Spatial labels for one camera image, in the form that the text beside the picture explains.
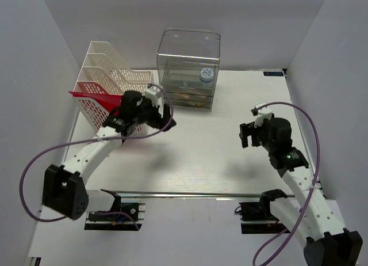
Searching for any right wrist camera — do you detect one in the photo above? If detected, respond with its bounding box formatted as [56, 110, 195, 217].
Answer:
[251, 103, 273, 128]

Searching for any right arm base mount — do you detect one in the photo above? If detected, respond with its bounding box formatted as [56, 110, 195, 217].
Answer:
[234, 189, 290, 234]

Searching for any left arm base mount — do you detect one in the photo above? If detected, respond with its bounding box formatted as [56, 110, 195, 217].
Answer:
[84, 198, 145, 231]

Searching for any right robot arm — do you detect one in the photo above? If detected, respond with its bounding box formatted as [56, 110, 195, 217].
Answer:
[239, 116, 363, 265]

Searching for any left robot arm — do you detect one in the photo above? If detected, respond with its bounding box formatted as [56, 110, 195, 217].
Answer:
[42, 85, 176, 220]

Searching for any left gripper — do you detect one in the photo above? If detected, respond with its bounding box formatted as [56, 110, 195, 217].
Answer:
[133, 96, 177, 132]

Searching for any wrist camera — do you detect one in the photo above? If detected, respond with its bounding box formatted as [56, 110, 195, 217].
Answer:
[251, 103, 273, 128]
[144, 83, 163, 107]

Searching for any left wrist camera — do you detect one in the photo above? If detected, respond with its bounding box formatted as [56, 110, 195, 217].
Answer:
[144, 83, 163, 107]

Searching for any dark label sticker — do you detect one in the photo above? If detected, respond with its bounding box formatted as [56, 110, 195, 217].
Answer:
[263, 71, 284, 77]

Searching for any blue cleaning gel jar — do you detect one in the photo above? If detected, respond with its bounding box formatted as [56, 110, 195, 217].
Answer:
[200, 67, 214, 88]

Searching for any white plastic file rack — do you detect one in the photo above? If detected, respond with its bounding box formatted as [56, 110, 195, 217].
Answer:
[74, 41, 154, 131]

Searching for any clear acrylic drawer organizer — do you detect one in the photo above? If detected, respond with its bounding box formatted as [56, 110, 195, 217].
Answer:
[156, 28, 221, 110]

